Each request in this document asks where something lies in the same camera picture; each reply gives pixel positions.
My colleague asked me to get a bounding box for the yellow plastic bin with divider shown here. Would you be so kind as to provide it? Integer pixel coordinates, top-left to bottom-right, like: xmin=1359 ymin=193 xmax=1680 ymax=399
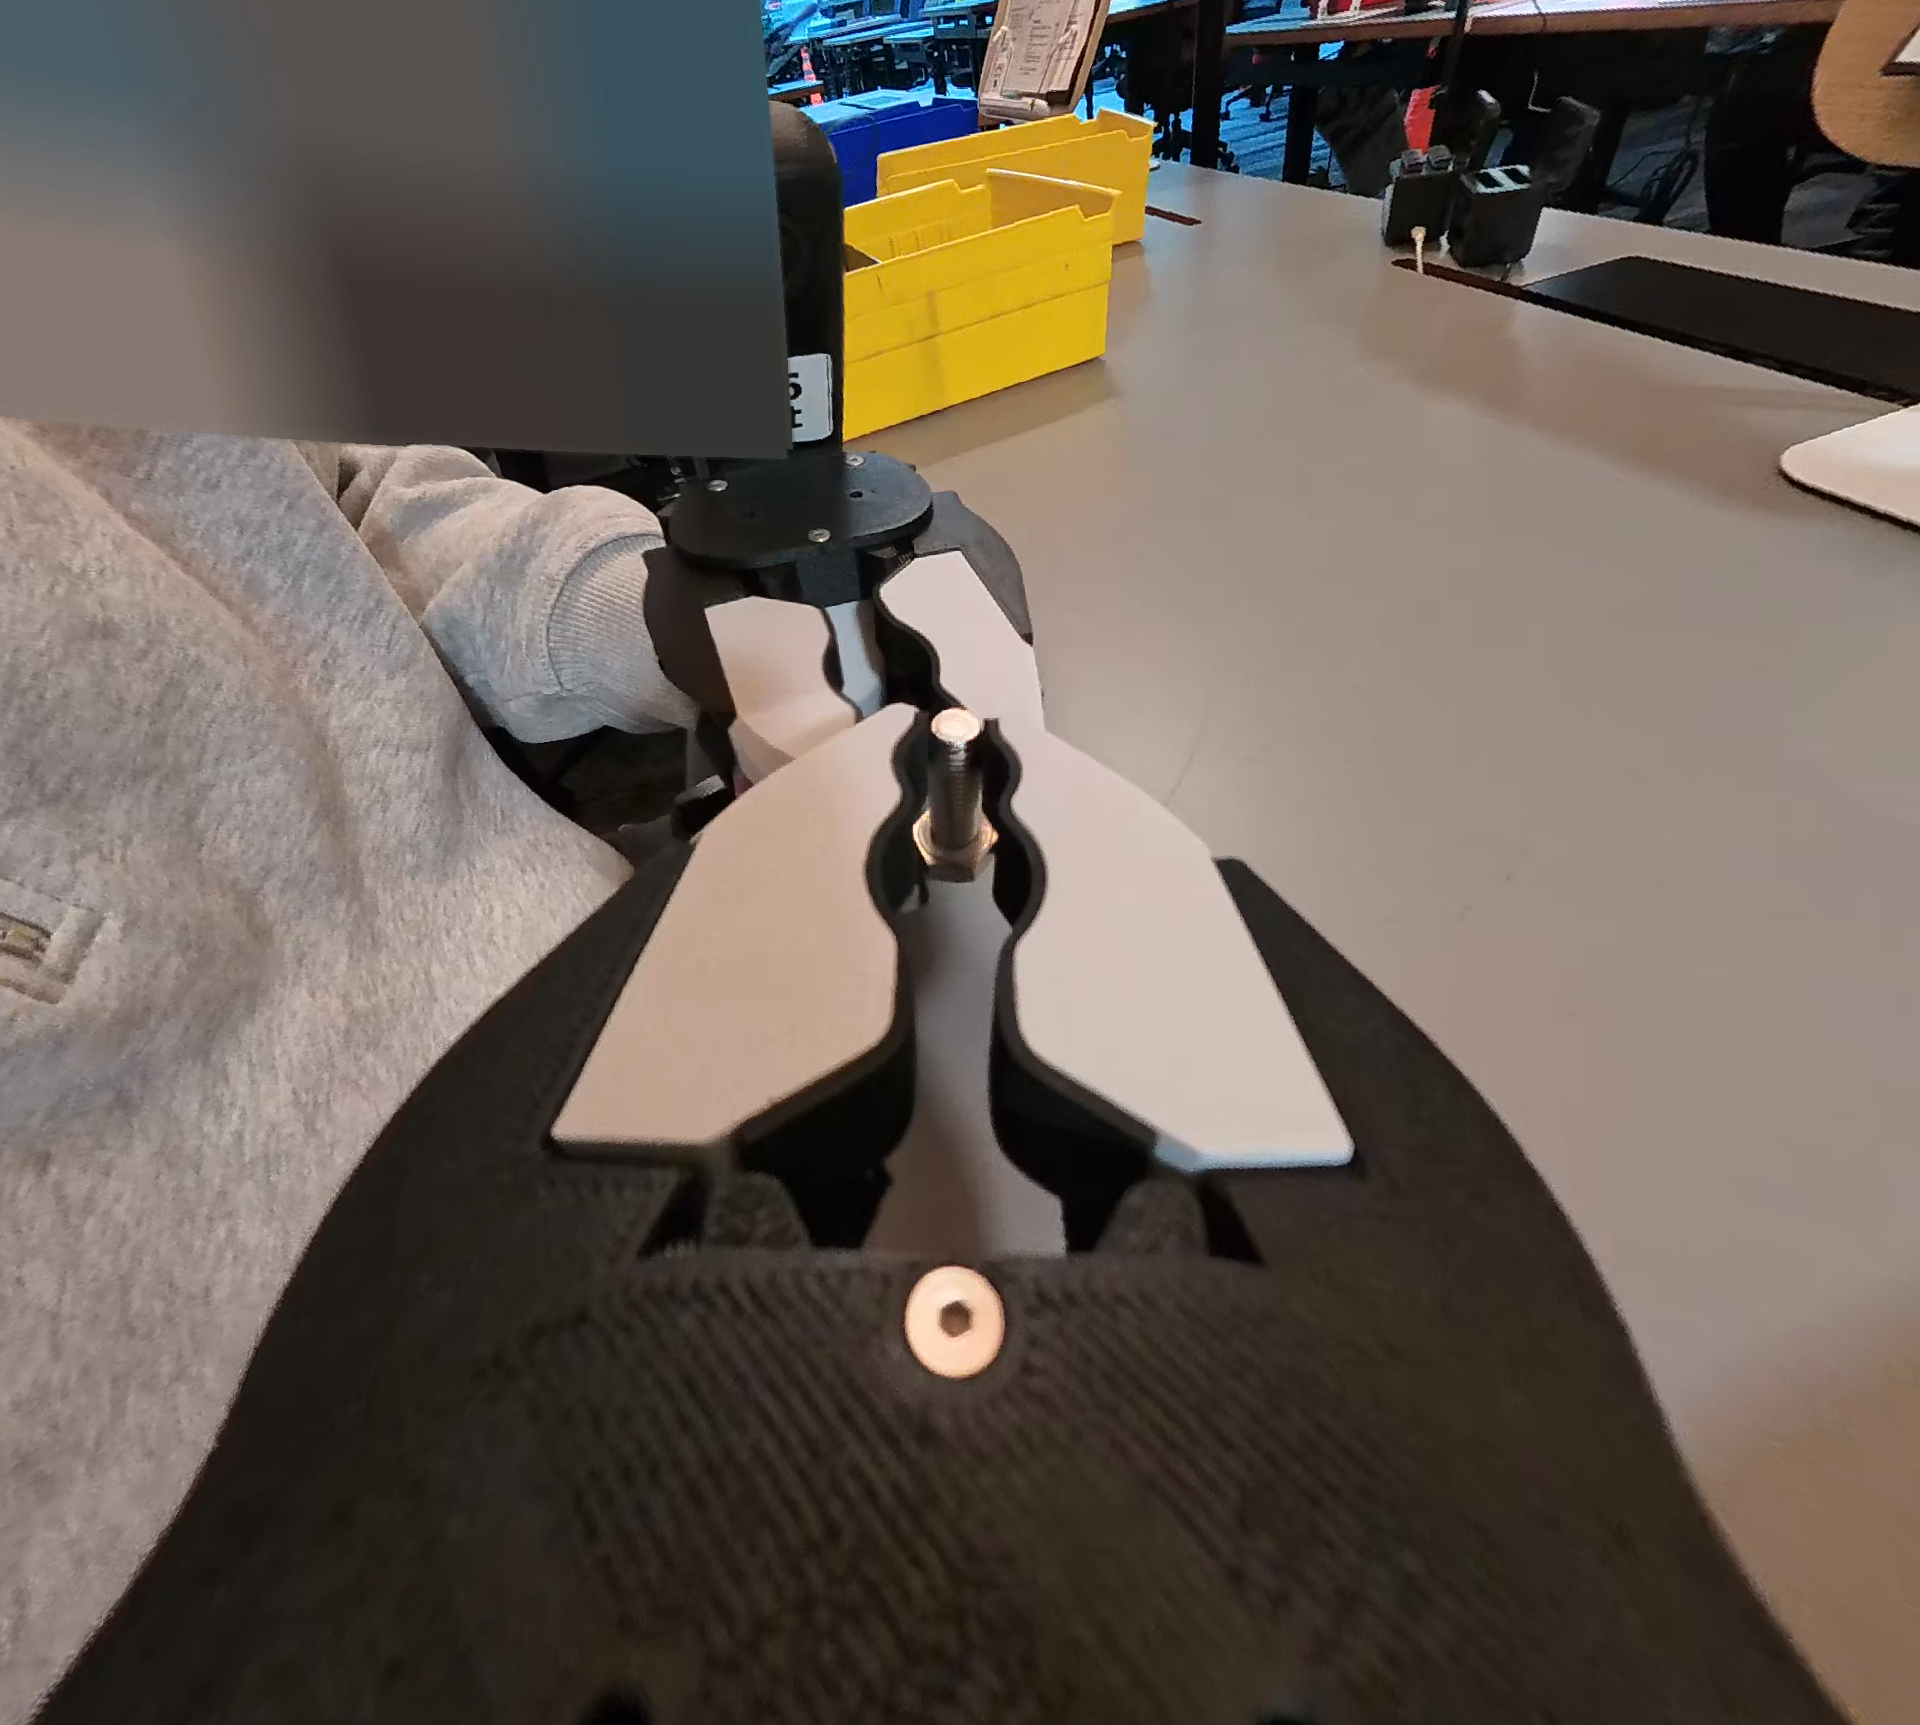
xmin=840 ymin=171 xmax=1123 ymax=441

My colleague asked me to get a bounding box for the black battery charger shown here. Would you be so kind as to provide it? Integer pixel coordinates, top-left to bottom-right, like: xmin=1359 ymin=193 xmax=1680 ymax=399
xmin=1380 ymin=142 xmax=1460 ymax=249
xmin=1446 ymin=96 xmax=1601 ymax=269

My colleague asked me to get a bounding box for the person's left forearm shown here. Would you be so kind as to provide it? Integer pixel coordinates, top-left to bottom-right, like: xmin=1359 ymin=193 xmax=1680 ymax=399
xmin=335 ymin=442 xmax=707 ymax=748

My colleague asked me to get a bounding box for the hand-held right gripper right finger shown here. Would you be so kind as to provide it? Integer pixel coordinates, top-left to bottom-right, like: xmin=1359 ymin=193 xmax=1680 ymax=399
xmin=982 ymin=713 xmax=1361 ymax=1178

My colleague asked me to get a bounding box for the steel hex bolt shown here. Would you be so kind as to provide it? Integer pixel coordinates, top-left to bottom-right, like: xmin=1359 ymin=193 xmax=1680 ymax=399
xmin=905 ymin=708 xmax=995 ymax=885

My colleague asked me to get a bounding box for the white monitor base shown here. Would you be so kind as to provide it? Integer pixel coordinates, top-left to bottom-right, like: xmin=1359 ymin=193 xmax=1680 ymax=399
xmin=1777 ymin=405 xmax=1920 ymax=514

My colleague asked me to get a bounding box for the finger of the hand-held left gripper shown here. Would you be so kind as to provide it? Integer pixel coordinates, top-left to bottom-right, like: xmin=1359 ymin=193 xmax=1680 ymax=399
xmin=701 ymin=596 xmax=890 ymax=795
xmin=874 ymin=554 xmax=1049 ymax=730

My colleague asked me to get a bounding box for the blue plastic bin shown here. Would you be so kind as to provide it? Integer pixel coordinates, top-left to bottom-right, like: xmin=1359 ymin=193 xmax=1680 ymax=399
xmin=815 ymin=94 xmax=984 ymax=208

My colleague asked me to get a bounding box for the person's grey sweatshirt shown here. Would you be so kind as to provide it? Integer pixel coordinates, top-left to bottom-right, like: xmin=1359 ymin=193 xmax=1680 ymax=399
xmin=0 ymin=416 xmax=669 ymax=1725

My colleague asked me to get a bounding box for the wooden document stand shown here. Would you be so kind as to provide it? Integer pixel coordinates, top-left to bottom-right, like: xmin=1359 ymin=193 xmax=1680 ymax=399
xmin=1810 ymin=0 xmax=1920 ymax=170

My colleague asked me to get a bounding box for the grey desk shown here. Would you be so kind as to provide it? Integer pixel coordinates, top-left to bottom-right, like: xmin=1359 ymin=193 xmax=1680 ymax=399
xmin=840 ymin=155 xmax=1920 ymax=1725

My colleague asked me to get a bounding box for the black flat panel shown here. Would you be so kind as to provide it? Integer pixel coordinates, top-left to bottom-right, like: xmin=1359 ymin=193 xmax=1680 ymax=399
xmin=1521 ymin=254 xmax=1920 ymax=401

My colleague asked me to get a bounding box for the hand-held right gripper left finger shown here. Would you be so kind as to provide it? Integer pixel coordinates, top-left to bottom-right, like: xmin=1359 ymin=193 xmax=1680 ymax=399
xmin=547 ymin=703 xmax=923 ymax=1173

